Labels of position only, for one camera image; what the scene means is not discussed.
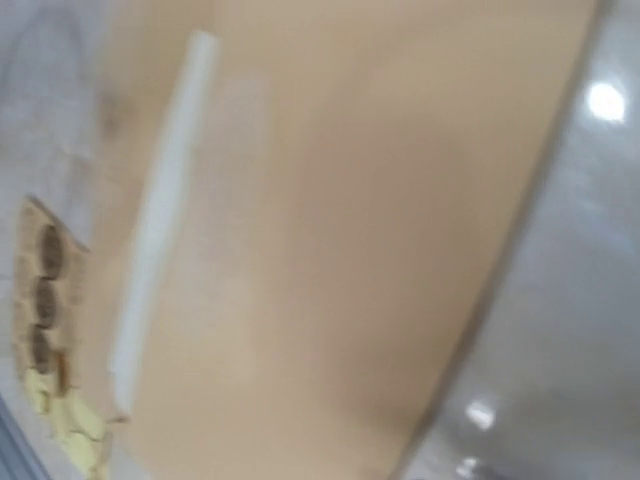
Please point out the brown kraft envelope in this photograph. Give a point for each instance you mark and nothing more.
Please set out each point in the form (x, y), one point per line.
(359, 171)

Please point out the ornate bordered letter paper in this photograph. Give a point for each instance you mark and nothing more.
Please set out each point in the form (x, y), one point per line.
(160, 214)

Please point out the round sticker sheet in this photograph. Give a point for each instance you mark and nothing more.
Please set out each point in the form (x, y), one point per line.
(49, 266)

